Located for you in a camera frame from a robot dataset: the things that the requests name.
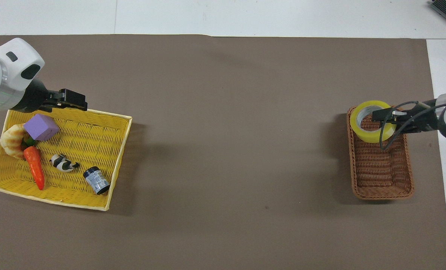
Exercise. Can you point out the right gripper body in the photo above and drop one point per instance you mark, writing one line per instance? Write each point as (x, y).
(427, 116)

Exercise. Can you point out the black and white toy figure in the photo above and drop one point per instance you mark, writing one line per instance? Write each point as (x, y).
(62, 162)

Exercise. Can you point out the purple foam cube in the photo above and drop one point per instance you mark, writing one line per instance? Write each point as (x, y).
(41, 127)

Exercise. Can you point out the brown wicker basket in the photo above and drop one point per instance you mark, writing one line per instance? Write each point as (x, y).
(380, 168)

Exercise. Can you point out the toy croissant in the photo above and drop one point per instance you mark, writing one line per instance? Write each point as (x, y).
(12, 141)

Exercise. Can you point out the orange toy carrot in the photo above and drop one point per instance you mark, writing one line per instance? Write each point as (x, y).
(35, 167)

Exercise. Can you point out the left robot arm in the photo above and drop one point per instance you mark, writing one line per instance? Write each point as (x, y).
(9, 71)

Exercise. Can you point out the yellow woven basket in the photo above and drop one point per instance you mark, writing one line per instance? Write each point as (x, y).
(76, 146)

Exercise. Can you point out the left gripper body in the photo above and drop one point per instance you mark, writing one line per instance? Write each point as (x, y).
(35, 99)

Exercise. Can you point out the yellow tape roll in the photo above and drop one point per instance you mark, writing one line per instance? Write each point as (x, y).
(359, 129)

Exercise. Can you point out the small dark blue can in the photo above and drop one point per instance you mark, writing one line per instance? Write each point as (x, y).
(96, 180)

